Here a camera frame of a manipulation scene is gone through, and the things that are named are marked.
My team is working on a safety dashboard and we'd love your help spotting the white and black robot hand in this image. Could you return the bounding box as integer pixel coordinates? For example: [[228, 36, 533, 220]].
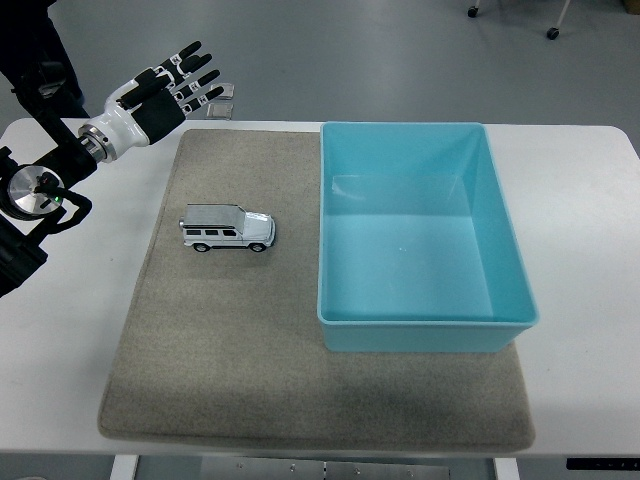
[[81, 39, 222, 152]]

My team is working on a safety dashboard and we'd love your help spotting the white toy car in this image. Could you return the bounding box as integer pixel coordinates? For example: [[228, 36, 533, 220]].
[[178, 202, 277, 254]]

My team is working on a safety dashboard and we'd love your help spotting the light blue plastic box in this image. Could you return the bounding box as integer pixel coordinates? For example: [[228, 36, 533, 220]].
[[316, 121, 541, 354]]

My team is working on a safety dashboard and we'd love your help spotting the beige fabric mat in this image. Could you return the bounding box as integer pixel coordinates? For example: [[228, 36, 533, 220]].
[[97, 128, 537, 451]]

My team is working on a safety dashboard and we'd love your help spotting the white table leg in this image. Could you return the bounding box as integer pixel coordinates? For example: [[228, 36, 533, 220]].
[[492, 457, 522, 480], [109, 455, 142, 480]]

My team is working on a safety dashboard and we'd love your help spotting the grey metal plate with screws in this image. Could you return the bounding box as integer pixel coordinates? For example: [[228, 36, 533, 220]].
[[199, 455, 451, 480]]

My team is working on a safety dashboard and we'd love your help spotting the black table control panel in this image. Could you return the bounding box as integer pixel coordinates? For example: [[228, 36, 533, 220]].
[[566, 457, 640, 472]]

